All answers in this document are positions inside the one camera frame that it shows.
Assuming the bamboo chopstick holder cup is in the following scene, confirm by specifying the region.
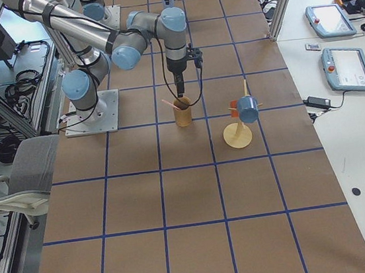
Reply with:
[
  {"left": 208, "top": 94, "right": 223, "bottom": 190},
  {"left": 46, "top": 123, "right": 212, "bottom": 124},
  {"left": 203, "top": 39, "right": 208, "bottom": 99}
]
[{"left": 173, "top": 97, "right": 192, "bottom": 127}]

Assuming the orange cup on stand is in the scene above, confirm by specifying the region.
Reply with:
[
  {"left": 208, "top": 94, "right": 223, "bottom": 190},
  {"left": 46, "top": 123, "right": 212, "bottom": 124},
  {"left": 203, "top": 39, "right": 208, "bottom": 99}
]
[{"left": 228, "top": 100, "right": 239, "bottom": 118}]

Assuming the blue cup on stand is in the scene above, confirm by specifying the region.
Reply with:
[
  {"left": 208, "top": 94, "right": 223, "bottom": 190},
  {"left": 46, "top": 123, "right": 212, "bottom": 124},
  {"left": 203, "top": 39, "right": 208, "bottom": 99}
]
[{"left": 236, "top": 95, "right": 259, "bottom": 124}]

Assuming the wooden cup tree stand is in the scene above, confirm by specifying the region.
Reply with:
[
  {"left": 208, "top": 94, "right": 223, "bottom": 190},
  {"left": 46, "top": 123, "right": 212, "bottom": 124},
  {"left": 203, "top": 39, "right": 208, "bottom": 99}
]
[{"left": 223, "top": 79, "right": 261, "bottom": 149}]

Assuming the black power adapter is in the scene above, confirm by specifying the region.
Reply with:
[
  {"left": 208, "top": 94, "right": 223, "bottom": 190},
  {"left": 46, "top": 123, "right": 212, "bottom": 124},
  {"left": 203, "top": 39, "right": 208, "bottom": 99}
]
[{"left": 303, "top": 96, "right": 331, "bottom": 110}]

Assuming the far teach pendant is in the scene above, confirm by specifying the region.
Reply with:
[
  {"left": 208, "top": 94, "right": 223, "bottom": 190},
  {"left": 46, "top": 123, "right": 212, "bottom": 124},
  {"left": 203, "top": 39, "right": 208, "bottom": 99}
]
[{"left": 305, "top": 4, "right": 357, "bottom": 38}]

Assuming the teach pendant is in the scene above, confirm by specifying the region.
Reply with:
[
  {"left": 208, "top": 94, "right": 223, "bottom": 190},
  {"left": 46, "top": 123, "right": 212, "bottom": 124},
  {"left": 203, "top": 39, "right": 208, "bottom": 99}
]
[
  {"left": 321, "top": 48, "right": 365, "bottom": 92},
  {"left": 305, "top": 4, "right": 357, "bottom": 38}
]

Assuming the near teach pendant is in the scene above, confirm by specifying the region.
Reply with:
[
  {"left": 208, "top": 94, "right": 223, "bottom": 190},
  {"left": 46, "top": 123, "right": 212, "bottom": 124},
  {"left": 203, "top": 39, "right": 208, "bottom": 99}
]
[{"left": 321, "top": 48, "right": 365, "bottom": 92}]

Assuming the grey office chair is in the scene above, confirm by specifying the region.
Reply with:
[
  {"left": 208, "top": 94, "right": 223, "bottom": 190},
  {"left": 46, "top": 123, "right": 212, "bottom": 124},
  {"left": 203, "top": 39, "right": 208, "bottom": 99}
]
[{"left": 0, "top": 134, "right": 60, "bottom": 229}]

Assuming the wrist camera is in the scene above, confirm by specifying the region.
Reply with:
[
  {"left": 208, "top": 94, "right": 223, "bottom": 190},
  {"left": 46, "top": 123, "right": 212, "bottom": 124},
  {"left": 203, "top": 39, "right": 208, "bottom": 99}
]
[{"left": 188, "top": 48, "right": 203, "bottom": 69}]

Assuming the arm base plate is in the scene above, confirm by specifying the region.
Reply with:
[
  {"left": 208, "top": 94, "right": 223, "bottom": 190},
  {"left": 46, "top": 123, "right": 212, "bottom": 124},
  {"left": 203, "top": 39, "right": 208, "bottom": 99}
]
[
  {"left": 82, "top": 3, "right": 121, "bottom": 29},
  {"left": 65, "top": 89, "right": 119, "bottom": 138}
]

